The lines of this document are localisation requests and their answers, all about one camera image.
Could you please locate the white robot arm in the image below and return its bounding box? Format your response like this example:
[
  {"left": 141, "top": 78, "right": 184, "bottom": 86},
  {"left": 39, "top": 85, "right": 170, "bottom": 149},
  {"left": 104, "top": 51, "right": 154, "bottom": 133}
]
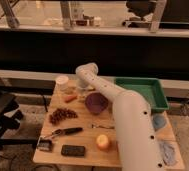
[{"left": 75, "top": 63, "right": 166, "bottom": 171}]

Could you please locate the purple bowl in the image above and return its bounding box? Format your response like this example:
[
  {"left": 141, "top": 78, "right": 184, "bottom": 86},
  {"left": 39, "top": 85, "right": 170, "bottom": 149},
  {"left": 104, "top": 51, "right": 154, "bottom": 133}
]
[{"left": 85, "top": 92, "right": 108, "bottom": 114}]

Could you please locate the white cup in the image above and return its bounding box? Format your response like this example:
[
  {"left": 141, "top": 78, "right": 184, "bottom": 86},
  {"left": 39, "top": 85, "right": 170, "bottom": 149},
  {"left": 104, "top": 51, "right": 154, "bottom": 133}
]
[{"left": 55, "top": 75, "right": 69, "bottom": 90}]

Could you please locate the wooden board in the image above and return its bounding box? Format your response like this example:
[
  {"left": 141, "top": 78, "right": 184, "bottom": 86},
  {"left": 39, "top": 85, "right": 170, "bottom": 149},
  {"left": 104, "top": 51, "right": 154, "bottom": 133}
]
[{"left": 33, "top": 88, "right": 185, "bottom": 171}]

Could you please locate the bunch of dark grapes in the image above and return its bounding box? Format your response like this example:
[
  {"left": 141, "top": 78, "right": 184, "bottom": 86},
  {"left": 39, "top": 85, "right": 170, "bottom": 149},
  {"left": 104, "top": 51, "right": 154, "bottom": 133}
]
[{"left": 49, "top": 108, "right": 78, "bottom": 125}]

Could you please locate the yellow apple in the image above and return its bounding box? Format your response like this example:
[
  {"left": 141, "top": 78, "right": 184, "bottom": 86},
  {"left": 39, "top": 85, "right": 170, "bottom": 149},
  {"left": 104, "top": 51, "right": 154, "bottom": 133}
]
[{"left": 96, "top": 134, "right": 110, "bottom": 150}]

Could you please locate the green plastic tray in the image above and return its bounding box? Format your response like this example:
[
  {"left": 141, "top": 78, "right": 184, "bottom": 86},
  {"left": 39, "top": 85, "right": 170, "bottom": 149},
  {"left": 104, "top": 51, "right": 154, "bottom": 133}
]
[{"left": 114, "top": 77, "right": 169, "bottom": 113}]

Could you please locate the black rectangular block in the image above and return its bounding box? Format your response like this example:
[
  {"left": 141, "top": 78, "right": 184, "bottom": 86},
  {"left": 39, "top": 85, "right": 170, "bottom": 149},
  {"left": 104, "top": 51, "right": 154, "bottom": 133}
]
[{"left": 61, "top": 145, "right": 85, "bottom": 157}]

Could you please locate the blue sponge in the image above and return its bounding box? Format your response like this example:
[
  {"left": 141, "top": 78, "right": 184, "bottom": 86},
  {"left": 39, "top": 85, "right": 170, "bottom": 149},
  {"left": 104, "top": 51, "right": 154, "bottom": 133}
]
[{"left": 152, "top": 114, "right": 166, "bottom": 131}]

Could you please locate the small black metal object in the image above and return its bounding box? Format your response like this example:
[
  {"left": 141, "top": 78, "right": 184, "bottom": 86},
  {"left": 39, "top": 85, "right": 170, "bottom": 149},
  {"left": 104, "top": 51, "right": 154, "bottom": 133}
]
[{"left": 37, "top": 138, "right": 52, "bottom": 152}]

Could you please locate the blue crumpled cloth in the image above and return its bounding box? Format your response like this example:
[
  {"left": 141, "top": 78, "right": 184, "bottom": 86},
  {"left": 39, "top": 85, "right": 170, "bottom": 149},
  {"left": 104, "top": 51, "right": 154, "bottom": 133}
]
[{"left": 159, "top": 141, "right": 177, "bottom": 166}]

